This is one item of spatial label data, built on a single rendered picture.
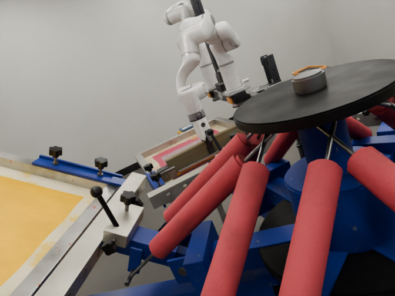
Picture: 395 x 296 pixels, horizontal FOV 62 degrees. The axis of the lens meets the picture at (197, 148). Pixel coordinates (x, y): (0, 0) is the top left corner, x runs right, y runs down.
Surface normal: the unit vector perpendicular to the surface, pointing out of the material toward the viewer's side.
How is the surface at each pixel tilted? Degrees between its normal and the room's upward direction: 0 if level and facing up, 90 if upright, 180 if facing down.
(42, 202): 32
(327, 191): 53
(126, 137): 90
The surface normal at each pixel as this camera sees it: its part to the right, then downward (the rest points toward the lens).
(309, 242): -0.22, -0.50
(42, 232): 0.18, -0.90
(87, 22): 0.32, 0.18
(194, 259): -0.36, -0.89
